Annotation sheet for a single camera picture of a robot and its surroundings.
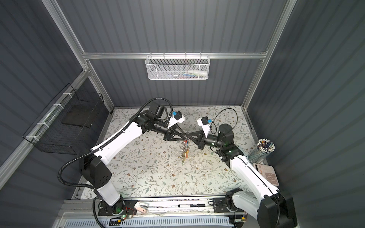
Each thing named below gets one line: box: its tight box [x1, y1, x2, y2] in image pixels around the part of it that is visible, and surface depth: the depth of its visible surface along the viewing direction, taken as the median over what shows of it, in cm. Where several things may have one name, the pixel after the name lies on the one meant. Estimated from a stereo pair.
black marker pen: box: [177, 203, 206, 208], surface depth 75 cm
